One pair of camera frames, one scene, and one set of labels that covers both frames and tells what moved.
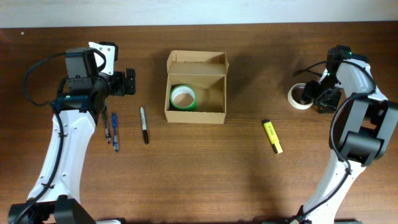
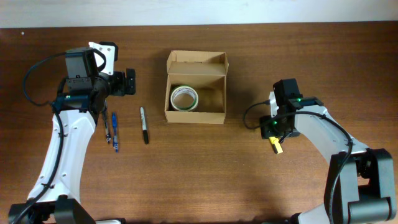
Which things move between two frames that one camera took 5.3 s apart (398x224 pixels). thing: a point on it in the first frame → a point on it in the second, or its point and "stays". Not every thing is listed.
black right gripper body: [325, 101] → [267, 131]
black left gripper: [129, 81] stays
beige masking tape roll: [294, 102] → [187, 90]
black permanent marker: [144, 124] stays
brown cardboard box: [206, 72] stays
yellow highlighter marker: [272, 136] stays
